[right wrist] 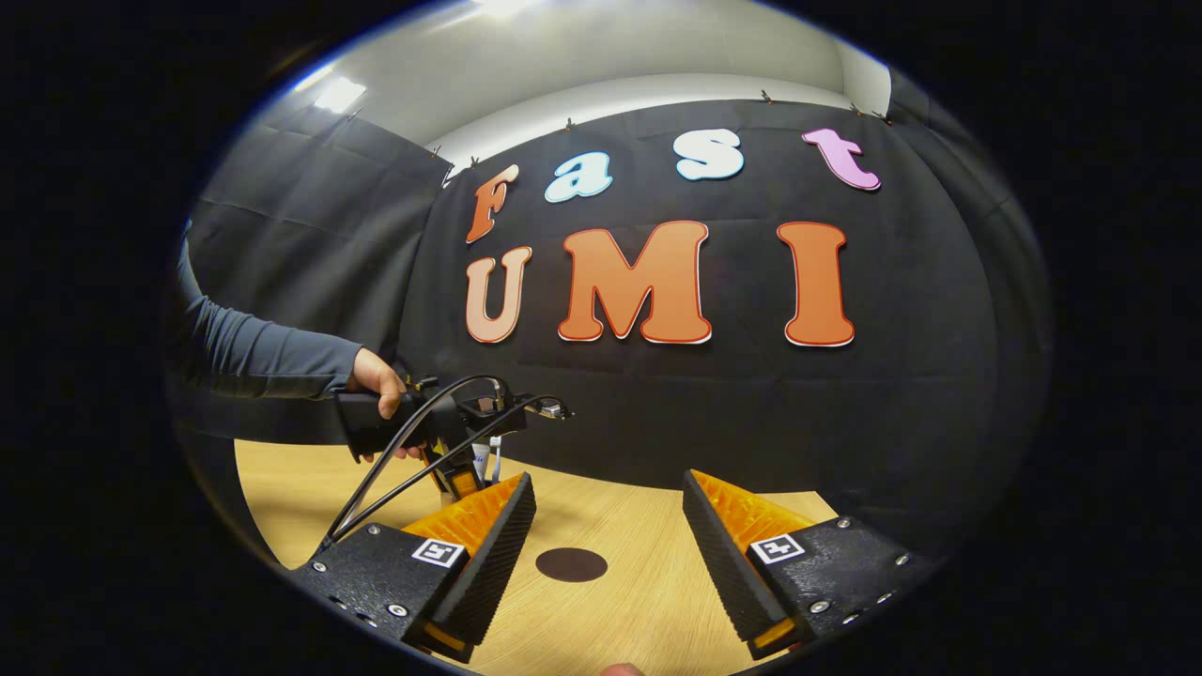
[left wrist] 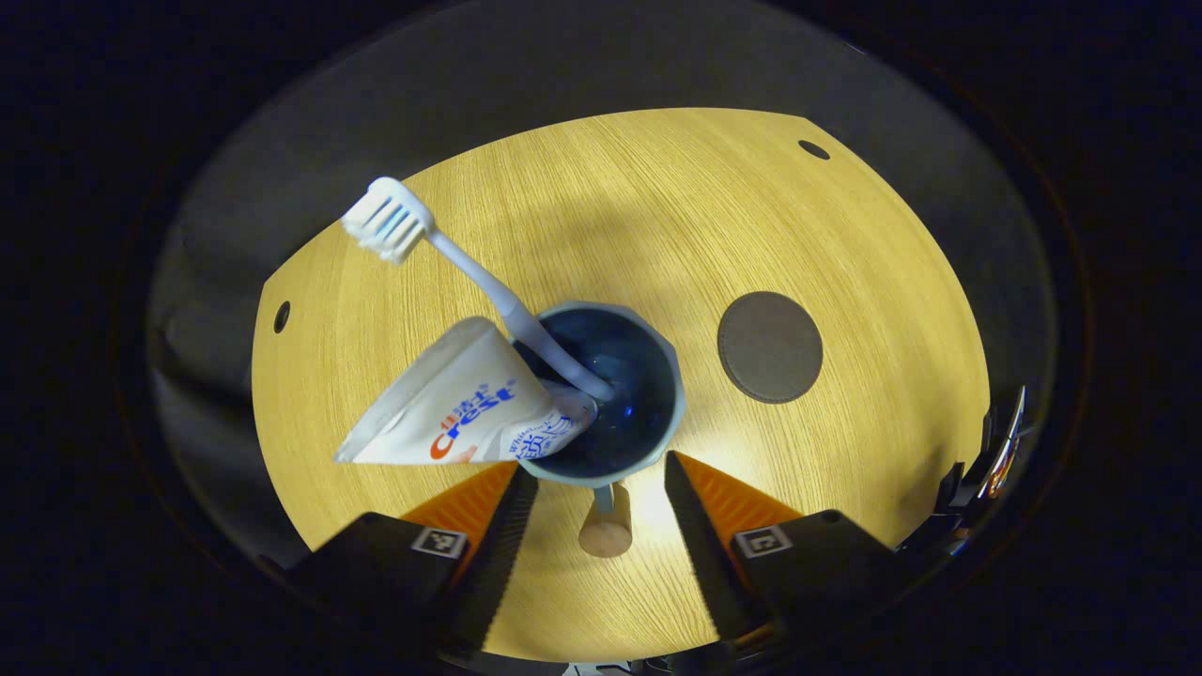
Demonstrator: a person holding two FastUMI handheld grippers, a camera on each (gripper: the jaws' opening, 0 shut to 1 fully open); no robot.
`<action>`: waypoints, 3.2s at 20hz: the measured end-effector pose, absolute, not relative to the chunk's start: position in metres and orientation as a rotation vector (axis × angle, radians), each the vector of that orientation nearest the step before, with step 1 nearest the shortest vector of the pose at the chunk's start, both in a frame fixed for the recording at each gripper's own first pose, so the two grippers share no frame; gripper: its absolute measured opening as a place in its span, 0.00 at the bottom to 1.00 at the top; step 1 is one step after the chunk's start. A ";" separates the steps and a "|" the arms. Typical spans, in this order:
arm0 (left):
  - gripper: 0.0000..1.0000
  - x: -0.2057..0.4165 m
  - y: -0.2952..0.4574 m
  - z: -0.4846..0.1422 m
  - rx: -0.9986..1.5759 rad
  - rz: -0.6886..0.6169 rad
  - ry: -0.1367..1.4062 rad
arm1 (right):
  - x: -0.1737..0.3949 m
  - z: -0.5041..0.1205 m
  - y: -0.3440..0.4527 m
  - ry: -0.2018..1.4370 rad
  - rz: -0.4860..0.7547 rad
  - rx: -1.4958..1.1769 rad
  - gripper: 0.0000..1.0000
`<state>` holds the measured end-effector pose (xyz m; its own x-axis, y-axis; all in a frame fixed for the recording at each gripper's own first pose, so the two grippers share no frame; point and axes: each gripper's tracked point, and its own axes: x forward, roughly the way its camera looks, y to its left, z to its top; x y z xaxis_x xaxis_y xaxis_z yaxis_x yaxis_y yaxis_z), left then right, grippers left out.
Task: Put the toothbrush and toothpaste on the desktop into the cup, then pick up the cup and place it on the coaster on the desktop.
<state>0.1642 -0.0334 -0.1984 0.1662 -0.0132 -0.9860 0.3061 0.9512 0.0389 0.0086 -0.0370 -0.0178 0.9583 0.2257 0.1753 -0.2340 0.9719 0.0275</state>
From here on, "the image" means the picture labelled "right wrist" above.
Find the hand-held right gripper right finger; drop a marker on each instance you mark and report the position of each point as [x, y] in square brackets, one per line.
[723, 568]

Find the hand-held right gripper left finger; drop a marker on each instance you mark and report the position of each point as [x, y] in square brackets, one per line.
[493, 563]

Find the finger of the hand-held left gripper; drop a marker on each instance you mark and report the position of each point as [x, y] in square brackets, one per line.
[460, 479]

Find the white toothpaste tube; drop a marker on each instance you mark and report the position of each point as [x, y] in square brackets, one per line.
[480, 458]

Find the white toothbrush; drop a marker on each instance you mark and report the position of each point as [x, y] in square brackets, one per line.
[496, 460]

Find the dark brown round coaster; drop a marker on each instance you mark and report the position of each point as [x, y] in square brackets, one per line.
[571, 565]

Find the wooden desktop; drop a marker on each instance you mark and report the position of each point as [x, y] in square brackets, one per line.
[620, 521]

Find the black backdrop cloth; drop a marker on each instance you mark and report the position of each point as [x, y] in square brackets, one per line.
[657, 413]

